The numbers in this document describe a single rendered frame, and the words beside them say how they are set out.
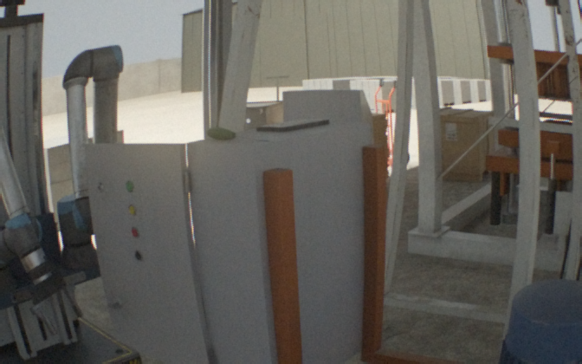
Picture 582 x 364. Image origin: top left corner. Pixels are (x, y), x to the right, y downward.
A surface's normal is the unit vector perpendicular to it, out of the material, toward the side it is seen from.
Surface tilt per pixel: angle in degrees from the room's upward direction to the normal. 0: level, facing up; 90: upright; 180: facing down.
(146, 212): 90
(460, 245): 90
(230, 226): 90
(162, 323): 90
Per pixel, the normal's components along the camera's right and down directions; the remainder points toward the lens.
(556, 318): -0.25, -0.83
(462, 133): -0.52, 0.20
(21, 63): 0.80, 0.09
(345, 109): -0.30, 0.21
